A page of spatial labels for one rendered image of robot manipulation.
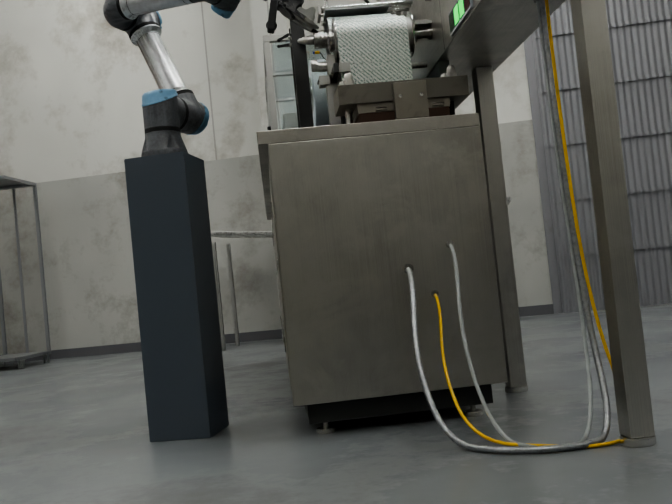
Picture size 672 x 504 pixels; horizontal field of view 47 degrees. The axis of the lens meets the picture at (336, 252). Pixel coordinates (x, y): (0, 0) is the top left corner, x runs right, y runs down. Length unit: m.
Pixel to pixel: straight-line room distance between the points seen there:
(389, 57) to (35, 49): 5.49
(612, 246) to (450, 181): 0.61
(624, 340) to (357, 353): 0.76
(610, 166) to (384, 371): 0.86
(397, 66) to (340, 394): 1.09
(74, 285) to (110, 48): 2.15
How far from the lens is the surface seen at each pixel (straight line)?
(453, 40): 2.46
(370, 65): 2.60
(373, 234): 2.24
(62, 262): 7.35
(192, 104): 2.71
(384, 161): 2.27
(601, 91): 1.92
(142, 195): 2.52
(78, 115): 7.42
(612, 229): 1.88
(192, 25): 7.20
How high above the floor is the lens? 0.45
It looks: 2 degrees up
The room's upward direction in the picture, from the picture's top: 6 degrees counter-clockwise
